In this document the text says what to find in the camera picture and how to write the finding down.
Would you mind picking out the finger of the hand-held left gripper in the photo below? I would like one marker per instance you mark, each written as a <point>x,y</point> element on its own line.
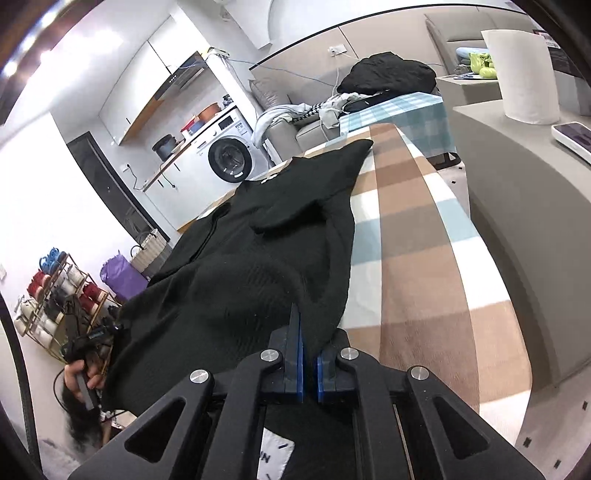
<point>108,331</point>

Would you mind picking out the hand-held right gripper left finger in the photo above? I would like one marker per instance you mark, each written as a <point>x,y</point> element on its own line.
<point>299,369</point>

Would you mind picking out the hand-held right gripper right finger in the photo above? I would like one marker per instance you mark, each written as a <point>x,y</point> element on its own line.
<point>320,378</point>

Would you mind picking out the black knit sweater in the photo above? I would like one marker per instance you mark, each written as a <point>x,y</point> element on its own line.
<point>231,286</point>

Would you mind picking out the person's left hand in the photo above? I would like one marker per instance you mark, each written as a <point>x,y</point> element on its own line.
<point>74,376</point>

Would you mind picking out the purple bag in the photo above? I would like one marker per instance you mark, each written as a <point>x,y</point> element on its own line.
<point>122,279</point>

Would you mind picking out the shoe rack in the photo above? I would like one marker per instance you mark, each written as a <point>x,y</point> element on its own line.
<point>51,295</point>

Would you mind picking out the woven basket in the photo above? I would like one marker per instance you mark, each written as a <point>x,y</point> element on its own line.
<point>150,256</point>

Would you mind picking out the checked blanket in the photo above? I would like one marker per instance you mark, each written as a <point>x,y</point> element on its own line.
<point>415,277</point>

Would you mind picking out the dark door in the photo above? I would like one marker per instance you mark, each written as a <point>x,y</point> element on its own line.
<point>106,184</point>

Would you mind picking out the white counter cabinet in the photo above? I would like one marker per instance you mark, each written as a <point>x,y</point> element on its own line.
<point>189,194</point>

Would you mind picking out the black cooking pot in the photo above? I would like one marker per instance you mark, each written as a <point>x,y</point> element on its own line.
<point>164,148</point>

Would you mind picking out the white washing machine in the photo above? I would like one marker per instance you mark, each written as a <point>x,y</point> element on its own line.
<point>231,157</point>

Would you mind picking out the grey sofa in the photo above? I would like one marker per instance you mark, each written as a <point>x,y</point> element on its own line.
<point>281,134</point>

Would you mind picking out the orange pot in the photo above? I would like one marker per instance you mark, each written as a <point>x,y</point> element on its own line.
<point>208,110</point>

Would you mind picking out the light grey garment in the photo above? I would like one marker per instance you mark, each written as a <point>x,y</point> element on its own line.
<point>277,115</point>

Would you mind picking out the houndstooth pillow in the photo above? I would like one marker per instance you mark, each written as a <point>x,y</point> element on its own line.
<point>308,113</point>

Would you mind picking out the pale crumpled garment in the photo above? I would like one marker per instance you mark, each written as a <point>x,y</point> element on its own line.
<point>334,108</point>

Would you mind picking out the range hood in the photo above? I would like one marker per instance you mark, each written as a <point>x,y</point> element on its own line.
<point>184,74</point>

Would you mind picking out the blue checked cloth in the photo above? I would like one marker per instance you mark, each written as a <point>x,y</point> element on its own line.
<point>406,115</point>

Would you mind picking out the black padded jacket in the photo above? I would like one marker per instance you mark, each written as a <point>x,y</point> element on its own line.
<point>388,74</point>

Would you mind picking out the small grey cabinet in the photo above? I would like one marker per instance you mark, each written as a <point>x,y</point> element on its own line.
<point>466,92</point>

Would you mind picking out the white flat device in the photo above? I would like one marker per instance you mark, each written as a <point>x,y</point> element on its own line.
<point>575,136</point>

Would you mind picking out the green item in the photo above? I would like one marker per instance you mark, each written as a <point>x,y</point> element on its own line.
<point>482,62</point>

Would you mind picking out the light blue pillow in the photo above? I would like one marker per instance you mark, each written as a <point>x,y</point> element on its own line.
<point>466,51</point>

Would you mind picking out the beige headboard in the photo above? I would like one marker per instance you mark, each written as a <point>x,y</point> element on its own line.
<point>448,41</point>

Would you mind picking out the paper towel roll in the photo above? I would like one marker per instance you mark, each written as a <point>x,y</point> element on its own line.
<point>521,78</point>

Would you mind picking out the white wall cabinet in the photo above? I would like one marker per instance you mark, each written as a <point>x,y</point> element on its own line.
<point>134,87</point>

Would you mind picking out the wall socket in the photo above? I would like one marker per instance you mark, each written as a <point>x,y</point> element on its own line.
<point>337,50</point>

